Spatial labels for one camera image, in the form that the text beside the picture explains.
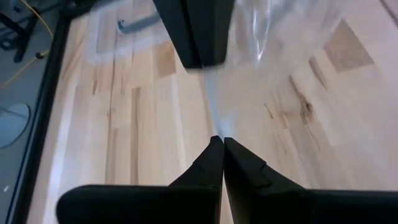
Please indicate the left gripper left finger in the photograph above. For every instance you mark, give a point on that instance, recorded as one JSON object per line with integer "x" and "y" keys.
{"x": 155, "y": 205}

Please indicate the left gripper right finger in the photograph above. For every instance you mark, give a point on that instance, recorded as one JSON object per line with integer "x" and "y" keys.
{"x": 280, "y": 205}

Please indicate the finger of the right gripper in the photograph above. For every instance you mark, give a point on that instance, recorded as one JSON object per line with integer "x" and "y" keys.
{"x": 177, "y": 25}
{"x": 211, "y": 31}

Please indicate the clear plastic zip bag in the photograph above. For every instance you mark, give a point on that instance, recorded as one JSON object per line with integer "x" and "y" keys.
{"x": 264, "y": 37}

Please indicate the grey hex key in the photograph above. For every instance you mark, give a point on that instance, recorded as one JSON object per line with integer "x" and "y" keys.
{"x": 140, "y": 24}

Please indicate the clear shallow plastic tray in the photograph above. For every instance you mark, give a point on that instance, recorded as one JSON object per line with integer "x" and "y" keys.
{"x": 105, "y": 46}

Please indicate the black desk base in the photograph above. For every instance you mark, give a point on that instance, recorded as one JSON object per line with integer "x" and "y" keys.
{"x": 21, "y": 46}

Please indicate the round grey stand base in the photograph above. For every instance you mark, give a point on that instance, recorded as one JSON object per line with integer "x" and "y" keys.
{"x": 12, "y": 124}

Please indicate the black aluminium table frame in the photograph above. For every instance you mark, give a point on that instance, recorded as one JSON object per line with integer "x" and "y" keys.
{"x": 46, "y": 93}

